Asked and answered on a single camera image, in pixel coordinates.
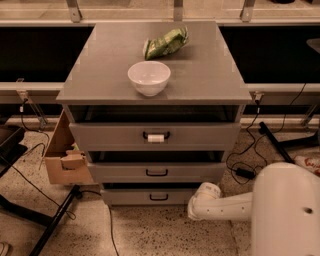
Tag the black stand leg left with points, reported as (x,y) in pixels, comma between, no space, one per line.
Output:
(49,222)

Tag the white ceramic bowl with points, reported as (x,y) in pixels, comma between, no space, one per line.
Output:
(149,77)

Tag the grey drawer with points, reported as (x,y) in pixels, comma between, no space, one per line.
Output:
(156,172)
(155,136)
(119,194)

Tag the black power adapter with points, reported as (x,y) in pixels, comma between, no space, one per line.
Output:
(245,173)

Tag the cardboard box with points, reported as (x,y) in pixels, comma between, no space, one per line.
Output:
(65,163)

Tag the grey middle drawer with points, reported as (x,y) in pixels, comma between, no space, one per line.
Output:
(156,172)

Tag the grey top drawer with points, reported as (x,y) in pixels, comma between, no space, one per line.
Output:
(155,136)

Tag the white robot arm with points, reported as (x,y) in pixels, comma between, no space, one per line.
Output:
(283,208)

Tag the white red sneaker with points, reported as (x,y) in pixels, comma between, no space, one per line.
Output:
(309,163)

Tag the black stand leg right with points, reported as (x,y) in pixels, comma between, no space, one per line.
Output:
(282,146)

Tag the black stand leg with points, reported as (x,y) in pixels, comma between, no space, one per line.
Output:
(282,146)
(49,222)

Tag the grey drawer cabinet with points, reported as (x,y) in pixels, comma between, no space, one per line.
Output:
(205,86)

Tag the grey bottom drawer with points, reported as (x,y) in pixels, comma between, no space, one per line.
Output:
(119,194)

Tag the green snack bag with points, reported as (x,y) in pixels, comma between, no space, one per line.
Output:
(165,45)

